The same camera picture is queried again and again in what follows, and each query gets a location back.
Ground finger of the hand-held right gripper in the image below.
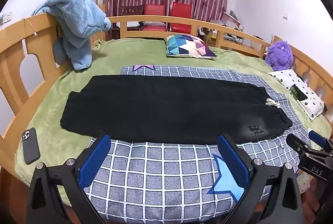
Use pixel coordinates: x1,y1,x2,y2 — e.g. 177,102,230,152
286,133,313,155
309,131,333,154

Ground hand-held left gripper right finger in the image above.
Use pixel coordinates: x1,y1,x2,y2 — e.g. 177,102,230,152
217,133,305,224

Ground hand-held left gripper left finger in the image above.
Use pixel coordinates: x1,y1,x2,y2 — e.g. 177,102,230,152
26,134,112,224

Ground black pants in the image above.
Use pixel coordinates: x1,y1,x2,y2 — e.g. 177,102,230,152
60,74,293,145

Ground white floral pillow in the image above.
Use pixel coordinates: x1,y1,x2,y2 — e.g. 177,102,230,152
268,69,326,121

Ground black smartphone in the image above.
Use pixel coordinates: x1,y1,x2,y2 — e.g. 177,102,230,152
290,84,307,101

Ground blue checkered blanket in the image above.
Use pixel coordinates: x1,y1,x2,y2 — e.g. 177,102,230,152
84,65,310,224

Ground dark grey smartphone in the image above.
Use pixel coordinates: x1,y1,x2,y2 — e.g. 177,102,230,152
22,127,41,165

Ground green bed sheet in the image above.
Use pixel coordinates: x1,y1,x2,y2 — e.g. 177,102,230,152
14,38,333,188

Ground purple plush toy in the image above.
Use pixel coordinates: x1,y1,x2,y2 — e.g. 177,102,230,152
265,40,294,71

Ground colourful triangle pattern pillow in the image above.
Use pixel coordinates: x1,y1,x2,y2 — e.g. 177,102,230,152
164,34,217,58

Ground cardboard box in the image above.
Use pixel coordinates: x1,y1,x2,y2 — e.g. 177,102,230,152
221,11,245,32

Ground dark wooden chair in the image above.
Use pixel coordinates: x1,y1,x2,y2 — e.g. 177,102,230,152
121,5,144,17

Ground red chair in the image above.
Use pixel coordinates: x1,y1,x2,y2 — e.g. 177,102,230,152
144,4,167,32
170,2,193,33

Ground wooden bed frame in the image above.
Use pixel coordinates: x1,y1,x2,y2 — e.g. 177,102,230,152
0,13,333,224

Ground white charging cable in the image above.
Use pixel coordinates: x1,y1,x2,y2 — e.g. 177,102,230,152
23,18,37,36

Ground white wall socket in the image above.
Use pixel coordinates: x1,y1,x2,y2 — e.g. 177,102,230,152
0,12,12,25

